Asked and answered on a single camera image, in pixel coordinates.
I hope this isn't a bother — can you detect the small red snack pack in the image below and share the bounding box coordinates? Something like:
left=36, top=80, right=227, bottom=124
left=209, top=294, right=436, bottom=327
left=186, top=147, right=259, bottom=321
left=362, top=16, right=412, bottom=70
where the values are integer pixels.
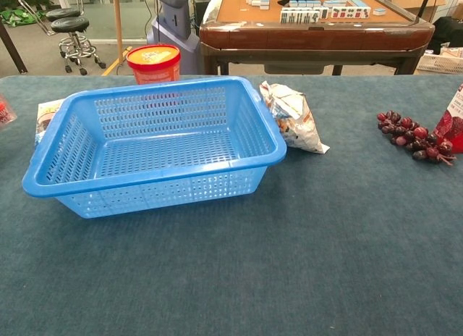
left=0, top=93, right=17, bottom=125

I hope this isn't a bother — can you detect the mahjong tile row red print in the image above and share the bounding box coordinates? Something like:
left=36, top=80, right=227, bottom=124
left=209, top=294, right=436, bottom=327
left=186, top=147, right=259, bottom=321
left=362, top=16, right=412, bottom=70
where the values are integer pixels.
left=329, top=6, right=373, bottom=20

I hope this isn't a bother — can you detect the black round swivel stool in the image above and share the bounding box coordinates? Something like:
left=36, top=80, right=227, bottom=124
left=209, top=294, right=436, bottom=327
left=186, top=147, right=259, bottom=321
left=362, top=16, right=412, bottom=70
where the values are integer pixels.
left=50, top=16, right=108, bottom=77
left=45, top=0, right=82, bottom=22

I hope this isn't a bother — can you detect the crumpled white snack bag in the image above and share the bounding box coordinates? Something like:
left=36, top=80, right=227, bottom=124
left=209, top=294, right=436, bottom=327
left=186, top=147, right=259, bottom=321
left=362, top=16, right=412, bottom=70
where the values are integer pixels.
left=259, top=80, right=331, bottom=155

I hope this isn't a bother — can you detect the red drink bottle white cap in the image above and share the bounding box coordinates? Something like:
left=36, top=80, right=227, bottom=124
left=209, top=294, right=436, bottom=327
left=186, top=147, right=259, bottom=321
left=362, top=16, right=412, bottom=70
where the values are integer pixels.
left=433, top=83, right=463, bottom=154

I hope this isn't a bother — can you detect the mahjong tile row dark print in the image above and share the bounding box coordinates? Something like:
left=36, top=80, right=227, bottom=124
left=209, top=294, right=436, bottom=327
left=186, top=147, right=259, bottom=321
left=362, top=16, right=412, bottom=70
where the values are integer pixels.
left=279, top=7, right=323, bottom=25

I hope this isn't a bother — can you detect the blue cookie box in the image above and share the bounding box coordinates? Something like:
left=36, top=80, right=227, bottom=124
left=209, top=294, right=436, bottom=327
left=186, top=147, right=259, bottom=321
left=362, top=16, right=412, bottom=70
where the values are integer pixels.
left=34, top=99, right=67, bottom=146

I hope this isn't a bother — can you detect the light wooden pole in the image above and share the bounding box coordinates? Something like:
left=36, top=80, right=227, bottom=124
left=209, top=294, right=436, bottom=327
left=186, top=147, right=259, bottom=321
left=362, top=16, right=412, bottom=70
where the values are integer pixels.
left=112, top=0, right=126, bottom=76

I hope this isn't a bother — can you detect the red tub with orange lid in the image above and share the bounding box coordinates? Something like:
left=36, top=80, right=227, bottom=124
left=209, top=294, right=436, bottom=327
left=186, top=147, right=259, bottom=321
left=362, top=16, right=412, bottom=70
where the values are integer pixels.
left=126, top=43, right=182, bottom=85

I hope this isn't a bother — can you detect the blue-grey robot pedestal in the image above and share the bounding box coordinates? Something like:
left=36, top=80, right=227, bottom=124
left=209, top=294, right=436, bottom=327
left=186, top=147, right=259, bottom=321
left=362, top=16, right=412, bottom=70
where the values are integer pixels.
left=145, top=0, right=202, bottom=75

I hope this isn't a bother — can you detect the dark purple grape bunch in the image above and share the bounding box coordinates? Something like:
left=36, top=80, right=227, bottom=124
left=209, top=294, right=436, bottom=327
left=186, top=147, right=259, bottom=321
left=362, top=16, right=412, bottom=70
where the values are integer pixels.
left=376, top=110, right=458, bottom=167

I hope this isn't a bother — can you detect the teal carpet table cloth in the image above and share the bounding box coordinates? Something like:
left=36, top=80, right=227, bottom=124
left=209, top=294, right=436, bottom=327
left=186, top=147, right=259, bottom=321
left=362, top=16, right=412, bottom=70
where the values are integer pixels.
left=0, top=74, right=463, bottom=336

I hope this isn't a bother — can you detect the brown mahjong table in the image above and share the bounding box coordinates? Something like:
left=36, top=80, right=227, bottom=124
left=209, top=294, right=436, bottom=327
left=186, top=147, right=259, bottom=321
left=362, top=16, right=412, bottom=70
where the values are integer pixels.
left=198, top=0, right=436, bottom=77

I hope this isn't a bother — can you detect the white plastic crate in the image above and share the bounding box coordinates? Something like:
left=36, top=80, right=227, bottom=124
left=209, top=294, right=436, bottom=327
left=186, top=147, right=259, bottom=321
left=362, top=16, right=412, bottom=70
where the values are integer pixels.
left=415, top=52, right=463, bottom=75

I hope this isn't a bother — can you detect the blue perforated plastic basket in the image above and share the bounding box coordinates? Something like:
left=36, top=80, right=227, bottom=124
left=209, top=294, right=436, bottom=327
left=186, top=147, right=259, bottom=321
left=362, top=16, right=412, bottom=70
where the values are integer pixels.
left=22, top=75, right=288, bottom=219

